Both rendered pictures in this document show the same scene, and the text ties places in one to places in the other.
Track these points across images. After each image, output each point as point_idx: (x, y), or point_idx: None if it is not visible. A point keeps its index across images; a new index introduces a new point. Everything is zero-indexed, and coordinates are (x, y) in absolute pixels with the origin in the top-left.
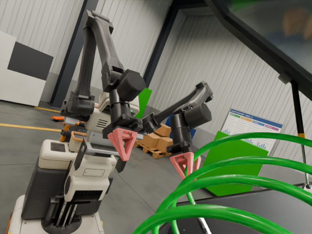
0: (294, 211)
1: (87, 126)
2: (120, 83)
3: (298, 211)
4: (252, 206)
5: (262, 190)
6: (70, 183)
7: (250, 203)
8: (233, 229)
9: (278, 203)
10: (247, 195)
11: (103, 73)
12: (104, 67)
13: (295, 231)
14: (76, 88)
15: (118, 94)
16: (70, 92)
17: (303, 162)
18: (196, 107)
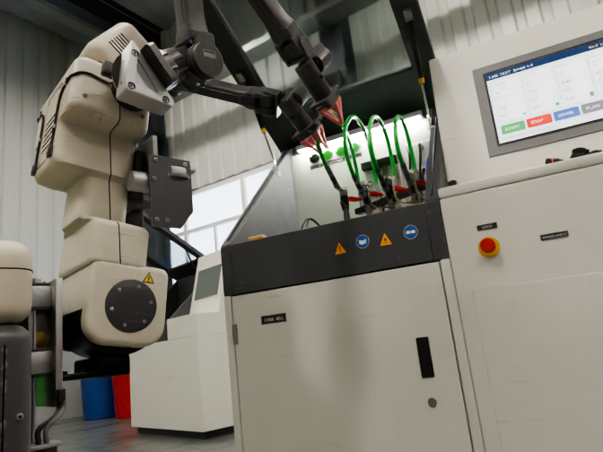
0: (279, 193)
1: (147, 121)
2: (321, 55)
3: (280, 192)
4: (267, 202)
5: (263, 186)
6: (152, 284)
7: (266, 199)
8: (267, 230)
9: (274, 190)
10: (263, 193)
11: (294, 34)
12: (294, 27)
13: (284, 208)
14: (200, 27)
15: (323, 65)
16: (200, 32)
17: (270, 152)
18: (301, 89)
